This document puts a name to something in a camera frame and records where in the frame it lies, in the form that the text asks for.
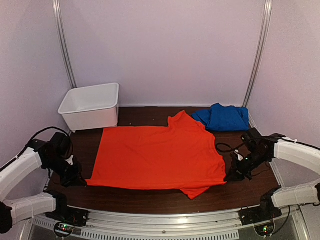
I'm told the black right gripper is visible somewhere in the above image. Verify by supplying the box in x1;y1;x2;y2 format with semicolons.
224;151;269;183

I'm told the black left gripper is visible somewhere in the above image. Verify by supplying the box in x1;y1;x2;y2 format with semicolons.
45;156;87;188

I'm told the orange t-shirt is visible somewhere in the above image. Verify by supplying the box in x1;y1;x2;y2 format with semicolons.
86;111;226;199

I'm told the blue pleated skirt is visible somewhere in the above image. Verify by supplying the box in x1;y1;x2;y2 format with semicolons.
191;103;249;132

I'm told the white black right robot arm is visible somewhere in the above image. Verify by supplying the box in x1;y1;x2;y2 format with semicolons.
224;128;320;221

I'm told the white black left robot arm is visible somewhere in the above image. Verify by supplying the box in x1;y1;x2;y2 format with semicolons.
0;132;89;235

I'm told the white plastic laundry bin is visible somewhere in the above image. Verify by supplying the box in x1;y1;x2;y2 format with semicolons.
58;82;120;133

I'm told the left round circuit board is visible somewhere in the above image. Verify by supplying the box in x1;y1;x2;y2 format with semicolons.
53;222;75;238

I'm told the round circuit board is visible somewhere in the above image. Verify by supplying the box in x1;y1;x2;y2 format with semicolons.
53;222;75;238
254;222;275;237

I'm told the right round circuit board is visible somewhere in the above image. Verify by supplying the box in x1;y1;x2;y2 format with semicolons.
254;222;275;237

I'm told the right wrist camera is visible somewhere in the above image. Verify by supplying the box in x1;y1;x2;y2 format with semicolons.
233;149;244;162

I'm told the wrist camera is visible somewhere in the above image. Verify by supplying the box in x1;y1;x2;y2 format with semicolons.
65;155;74;166
233;149;244;162

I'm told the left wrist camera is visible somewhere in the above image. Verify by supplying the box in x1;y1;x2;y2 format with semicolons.
65;155;74;166

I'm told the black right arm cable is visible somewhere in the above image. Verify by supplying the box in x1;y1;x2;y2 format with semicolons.
215;142;247;154

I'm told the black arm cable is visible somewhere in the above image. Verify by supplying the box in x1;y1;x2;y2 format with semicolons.
215;142;247;154
23;126;75;161

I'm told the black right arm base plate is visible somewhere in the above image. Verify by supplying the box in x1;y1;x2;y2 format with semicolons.
238;200;282;226

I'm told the aluminium front rail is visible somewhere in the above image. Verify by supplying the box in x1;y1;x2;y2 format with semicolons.
19;206;310;240

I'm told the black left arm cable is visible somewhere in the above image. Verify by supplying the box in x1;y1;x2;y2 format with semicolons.
23;126;75;161

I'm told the aluminium frame post right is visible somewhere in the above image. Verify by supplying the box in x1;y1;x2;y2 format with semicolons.
244;0;273;107

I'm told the aluminium frame post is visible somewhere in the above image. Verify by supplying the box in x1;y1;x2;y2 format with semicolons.
52;0;77;89
244;0;273;107

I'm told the aluminium frame post left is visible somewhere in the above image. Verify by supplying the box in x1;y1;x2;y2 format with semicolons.
52;0;77;89

